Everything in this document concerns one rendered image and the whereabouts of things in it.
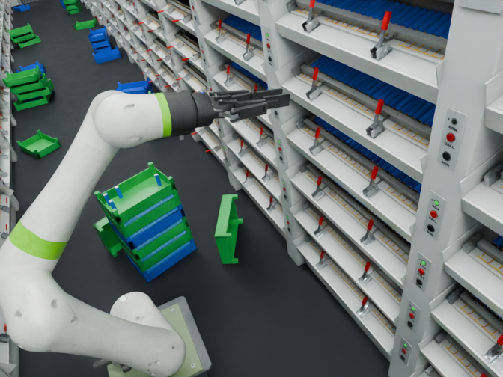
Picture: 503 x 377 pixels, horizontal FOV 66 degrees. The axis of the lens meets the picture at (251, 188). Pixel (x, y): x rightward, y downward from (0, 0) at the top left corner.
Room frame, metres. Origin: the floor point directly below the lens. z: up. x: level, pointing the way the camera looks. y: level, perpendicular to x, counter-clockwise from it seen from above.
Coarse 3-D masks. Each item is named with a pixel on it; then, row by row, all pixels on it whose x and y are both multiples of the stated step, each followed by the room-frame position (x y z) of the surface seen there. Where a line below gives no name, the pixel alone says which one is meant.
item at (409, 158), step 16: (288, 64) 1.20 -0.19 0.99; (288, 80) 1.19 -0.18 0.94; (304, 96) 1.07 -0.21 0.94; (320, 96) 1.04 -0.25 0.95; (336, 96) 1.00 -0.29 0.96; (320, 112) 0.99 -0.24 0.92; (336, 112) 0.94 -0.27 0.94; (352, 112) 0.91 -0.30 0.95; (368, 112) 0.88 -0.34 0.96; (336, 128) 0.93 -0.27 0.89; (352, 128) 0.85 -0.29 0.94; (384, 128) 0.80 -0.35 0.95; (400, 128) 0.78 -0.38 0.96; (368, 144) 0.80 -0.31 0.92; (384, 144) 0.75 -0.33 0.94; (400, 144) 0.73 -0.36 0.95; (400, 160) 0.69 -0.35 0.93; (416, 160) 0.67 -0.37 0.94; (416, 176) 0.65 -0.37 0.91
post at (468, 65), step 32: (480, 32) 0.57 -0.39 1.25; (448, 64) 0.62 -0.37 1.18; (480, 64) 0.56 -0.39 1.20; (448, 96) 0.60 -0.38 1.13; (480, 96) 0.55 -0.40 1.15; (480, 128) 0.54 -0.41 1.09; (480, 160) 0.55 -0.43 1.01; (448, 192) 0.56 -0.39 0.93; (416, 224) 0.62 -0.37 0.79; (448, 224) 0.55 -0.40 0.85; (416, 256) 0.61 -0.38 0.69; (416, 288) 0.59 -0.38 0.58; (416, 352) 0.55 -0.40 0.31
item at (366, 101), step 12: (312, 72) 1.13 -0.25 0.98; (336, 84) 1.02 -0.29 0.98; (348, 96) 0.97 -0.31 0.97; (360, 96) 0.92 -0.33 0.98; (360, 108) 0.90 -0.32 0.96; (372, 108) 0.88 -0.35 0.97; (384, 108) 0.84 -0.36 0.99; (396, 120) 0.80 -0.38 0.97; (408, 120) 0.77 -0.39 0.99; (420, 132) 0.73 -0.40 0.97
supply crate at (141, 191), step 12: (132, 180) 1.52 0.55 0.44; (144, 180) 1.55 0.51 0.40; (168, 180) 1.42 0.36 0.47; (96, 192) 1.42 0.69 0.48; (108, 192) 1.45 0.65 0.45; (132, 192) 1.47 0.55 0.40; (144, 192) 1.45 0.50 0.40; (156, 192) 1.37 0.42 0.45; (168, 192) 1.40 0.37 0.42; (120, 204) 1.40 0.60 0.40; (132, 204) 1.38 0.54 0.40; (144, 204) 1.34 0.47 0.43; (120, 216) 1.27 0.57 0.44; (132, 216) 1.30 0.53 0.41
